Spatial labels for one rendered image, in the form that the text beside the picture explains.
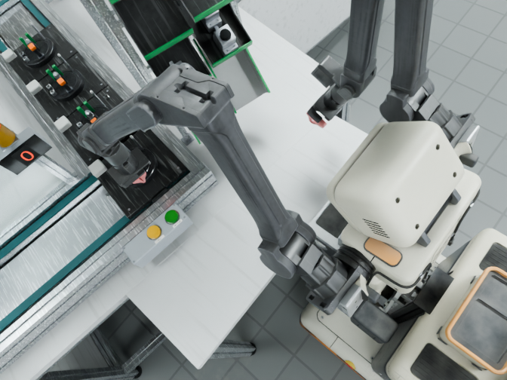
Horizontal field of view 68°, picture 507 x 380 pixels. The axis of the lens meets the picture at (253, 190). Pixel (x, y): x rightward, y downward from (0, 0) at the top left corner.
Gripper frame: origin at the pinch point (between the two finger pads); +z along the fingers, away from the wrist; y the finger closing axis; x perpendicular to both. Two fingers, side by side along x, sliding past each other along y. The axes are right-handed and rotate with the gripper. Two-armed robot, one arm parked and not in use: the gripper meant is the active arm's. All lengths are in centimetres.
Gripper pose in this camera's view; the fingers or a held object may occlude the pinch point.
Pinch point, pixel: (142, 179)
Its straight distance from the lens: 115.5
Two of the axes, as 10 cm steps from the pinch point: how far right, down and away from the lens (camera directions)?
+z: 1.6, 3.9, 9.1
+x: 6.5, 6.5, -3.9
